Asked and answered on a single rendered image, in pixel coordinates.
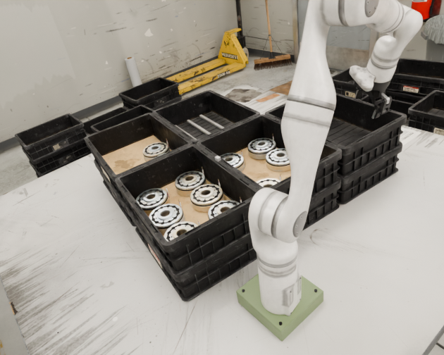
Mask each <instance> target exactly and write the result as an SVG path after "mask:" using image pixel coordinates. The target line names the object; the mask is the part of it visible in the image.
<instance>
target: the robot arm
mask: <svg viewBox="0 0 444 355"><path fill-rule="evenodd" d="M422 24H423V18H422V15H421V14H420V13H419V12H418V11H415V10H414V9H411V8H409V7H407V6H405V5H403V4H401V3H400V2H399V1H397V0H309V3H308V7H307V14H306V18H305V22H304V30H303V35H302V42H301V46H300V53H299V56H298V60H297V65H296V69H295V73H294V76H293V79H292V84H291V87H290V91H289V94H288V98H287V101H286V105H285V109H284V112H283V117H282V121H281V132H282V136H283V141H284V145H285V149H286V151H287V154H288V158H289V162H290V169H291V183H290V192H289V195H288V194H285V193H282V192H279V191H277V190H274V189H271V188H263V189H260V190H259V191H258V192H257V193H256V194H255V195H254V196H253V198H252V200H251V203H250V205H249V213H248V220H249V230H250V234H251V238H252V246H253V247H254V250H255V251H256V253H257V265H258V274H259V288H260V295H261V303H262V305H263V307H264V308H265V309H266V310H267V311H269V312H271V313H274V314H278V315H287V316H290V314H292V312H293V310H294V309H295V307H296V305H297V304H298V303H299V301H300V300H301V293H302V275H301V274H300V273H298V245H297V238H298V237H299V236H300V234H301V232H302V230H303V228H304V224H305V223H306V219H307V214H308V210H309V204H310V200H311V196H312V190H313V186H314V180H315V176H316V171H317V168H318V164H319V160H320V157H321V153H322V150H323V146H324V144H325V141H326V137H327V134H328V131H329V128H330V126H331V121H332V118H333V114H334V110H335V106H336V101H337V100H336V93H335V87H334V84H333V80H332V77H331V73H330V70H329V68H328V64H327V60H326V40H327V36H328V31H329V28H330V26H342V27H354V26H358V25H366V26H367V27H368V28H369V29H371V30H374V31H377V32H381V33H386V34H388V35H386V36H382V37H381V38H379V39H378V40H377V42H376V44H375V46H374V50H373V52H372V55H371V58H370V59H369V62H368V64H367V67H366V68H362V67H359V66H352V67H350V71H349V73H350V75H351V76H352V78H353V79H354V82H353V83H354V85H356V89H357V90H356V92H355V98H356V99H358V98H360V97H361V96H362V94H363V91H365V92H366V93H367V94H368V95H369V97H370V98H371V102H372V104H373V105H374V108H375V110H374V112H373V114H372V118H373V119H374V118H378V117H379V116H380V115H382V114H384V113H387V112H388V111H389V108H390V104H391V101H392V97H391V96H389V97H387V96H386V95H385V93H386V88H387V87H388V85H389V84H390V81H391V80H392V77H393V75H394V72H395V69H396V67H397V62H398V60H399V58H400V55H401V53H402V51H403V50H404V48H405V47H406V46H407V44H408V43H409V41H410V40H411V39H412V38H413V37H414V36H415V35H416V34H417V33H418V31H419V30H420V29H421V26H422ZM377 98H380V99H379V100H378V101H376V100H375V99H377ZM378 104H380V107H378Z"/></svg>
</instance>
